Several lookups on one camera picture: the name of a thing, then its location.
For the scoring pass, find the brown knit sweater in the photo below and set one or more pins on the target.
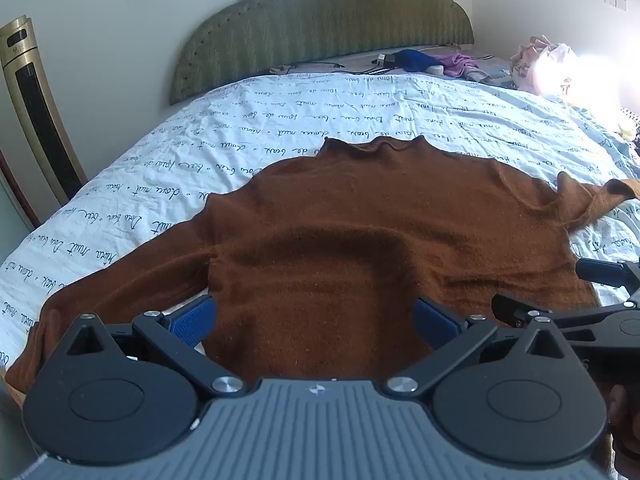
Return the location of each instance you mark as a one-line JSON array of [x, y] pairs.
[[350, 240]]

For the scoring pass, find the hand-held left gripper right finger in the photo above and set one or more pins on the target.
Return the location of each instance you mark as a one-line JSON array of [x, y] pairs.
[[436, 321]]

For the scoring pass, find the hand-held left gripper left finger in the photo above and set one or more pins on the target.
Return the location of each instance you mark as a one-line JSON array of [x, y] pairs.
[[192, 321]]

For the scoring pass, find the purple cloth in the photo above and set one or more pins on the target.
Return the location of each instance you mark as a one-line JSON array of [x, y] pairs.
[[457, 64]]

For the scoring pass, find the person's right hand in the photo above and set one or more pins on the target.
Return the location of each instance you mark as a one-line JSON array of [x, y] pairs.
[[626, 430]]

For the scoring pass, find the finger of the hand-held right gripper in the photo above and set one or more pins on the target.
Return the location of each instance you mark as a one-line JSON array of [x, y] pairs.
[[515, 307], [607, 272]]

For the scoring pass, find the blue cloth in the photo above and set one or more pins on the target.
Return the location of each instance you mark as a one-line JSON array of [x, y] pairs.
[[417, 60]]

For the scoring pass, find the white wall switch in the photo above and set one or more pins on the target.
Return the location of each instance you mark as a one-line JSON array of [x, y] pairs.
[[615, 0]]

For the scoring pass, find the green padded headboard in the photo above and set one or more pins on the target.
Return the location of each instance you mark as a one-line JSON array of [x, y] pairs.
[[325, 20]]

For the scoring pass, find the pile of pink clothes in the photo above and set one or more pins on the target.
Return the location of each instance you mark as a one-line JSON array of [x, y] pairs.
[[542, 62]]

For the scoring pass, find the white printed blanket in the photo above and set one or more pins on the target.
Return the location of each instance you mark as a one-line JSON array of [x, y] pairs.
[[250, 125]]

